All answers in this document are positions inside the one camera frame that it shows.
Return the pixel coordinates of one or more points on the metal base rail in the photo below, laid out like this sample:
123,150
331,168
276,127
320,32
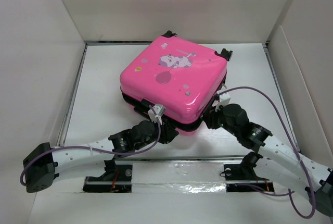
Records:
119,181

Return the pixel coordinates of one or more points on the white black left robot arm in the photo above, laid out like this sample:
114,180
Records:
45,163

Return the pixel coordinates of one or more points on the pink kids suitcase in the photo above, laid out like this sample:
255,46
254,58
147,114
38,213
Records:
180,75

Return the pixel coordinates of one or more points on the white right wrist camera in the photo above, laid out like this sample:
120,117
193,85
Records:
222,99

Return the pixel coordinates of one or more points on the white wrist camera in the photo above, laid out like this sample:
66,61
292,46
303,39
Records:
222,99
156,112

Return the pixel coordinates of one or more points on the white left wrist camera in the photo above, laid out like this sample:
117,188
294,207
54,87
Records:
156,112

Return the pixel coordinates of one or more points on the white side board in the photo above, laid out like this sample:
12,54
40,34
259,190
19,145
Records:
304,118

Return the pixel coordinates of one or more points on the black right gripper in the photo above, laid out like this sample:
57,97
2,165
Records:
209,117

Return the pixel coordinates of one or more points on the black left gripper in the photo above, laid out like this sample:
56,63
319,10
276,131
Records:
166,133

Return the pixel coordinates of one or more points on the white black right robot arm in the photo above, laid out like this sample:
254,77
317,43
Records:
272,159

